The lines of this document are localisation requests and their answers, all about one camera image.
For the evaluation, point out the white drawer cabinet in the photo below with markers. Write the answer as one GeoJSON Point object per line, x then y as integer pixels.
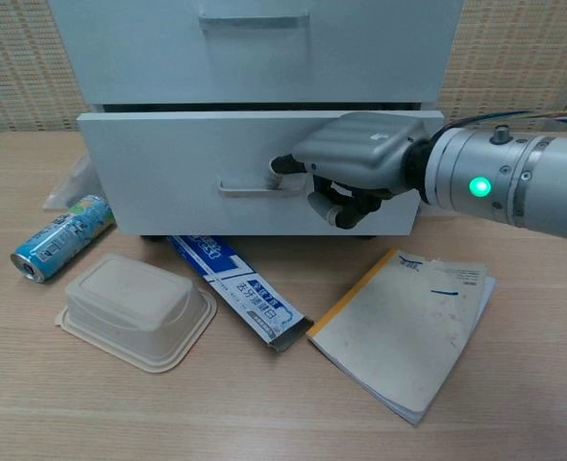
{"type": "Point", "coordinates": [96, 107]}

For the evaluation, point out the light blue drink can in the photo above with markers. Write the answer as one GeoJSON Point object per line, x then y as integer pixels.
{"type": "Point", "coordinates": [62, 237]}

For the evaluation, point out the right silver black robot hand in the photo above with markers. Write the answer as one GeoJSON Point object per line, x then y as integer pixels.
{"type": "Point", "coordinates": [360, 144]}

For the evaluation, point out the beige pulp food container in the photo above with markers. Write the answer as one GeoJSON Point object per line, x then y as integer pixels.
{"type": "Point", "coordinates": [130, 307]}

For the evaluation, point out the white lowest drawer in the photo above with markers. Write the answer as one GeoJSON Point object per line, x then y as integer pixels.
{"type": "Point", "coordinates": [168, 158]}

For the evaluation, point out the clear plastic bag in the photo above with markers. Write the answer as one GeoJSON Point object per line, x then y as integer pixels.
{"type": "Point", "coordinates": [74, 185]}

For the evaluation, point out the cream notebook with yellow spine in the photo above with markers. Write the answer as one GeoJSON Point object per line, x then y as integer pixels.
{"type": "Point", "coordinates": [408, 331]}

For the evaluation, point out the blue white toothpaste box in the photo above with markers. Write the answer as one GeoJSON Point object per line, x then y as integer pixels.
{"type": "Point", "coordinates": [245, 293]}

